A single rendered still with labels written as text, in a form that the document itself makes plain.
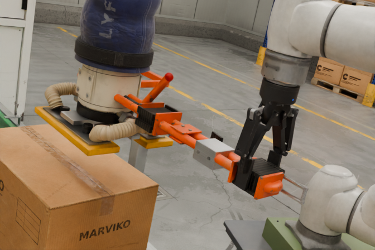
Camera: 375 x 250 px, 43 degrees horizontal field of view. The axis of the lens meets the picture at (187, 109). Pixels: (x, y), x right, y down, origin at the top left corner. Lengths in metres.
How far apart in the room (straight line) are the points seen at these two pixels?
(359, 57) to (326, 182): 0.86
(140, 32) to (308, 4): 0.56
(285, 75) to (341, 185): 0.80
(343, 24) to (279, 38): 0.12
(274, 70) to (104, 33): 0.54
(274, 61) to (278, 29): 0.06
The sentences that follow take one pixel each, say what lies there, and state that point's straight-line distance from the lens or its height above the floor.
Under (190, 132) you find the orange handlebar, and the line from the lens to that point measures 1.14.
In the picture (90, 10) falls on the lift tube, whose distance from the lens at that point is 1.33.
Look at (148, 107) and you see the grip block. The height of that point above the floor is 1.28.
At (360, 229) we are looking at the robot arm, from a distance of 1.66.
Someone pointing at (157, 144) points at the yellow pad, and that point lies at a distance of 1.39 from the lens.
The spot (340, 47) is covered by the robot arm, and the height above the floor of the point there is 1.57.
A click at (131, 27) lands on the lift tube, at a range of 1.30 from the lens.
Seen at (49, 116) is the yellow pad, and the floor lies 1.16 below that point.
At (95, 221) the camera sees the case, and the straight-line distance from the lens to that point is 1.52.
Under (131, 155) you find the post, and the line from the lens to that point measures 2.21.
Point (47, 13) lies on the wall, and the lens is 10.65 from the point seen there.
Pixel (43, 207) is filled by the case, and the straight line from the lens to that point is 1.44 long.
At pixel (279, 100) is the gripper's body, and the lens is 0.94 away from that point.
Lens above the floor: 1.64
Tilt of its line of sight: 16 degrees down
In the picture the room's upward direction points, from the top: 12 degrees clockwise
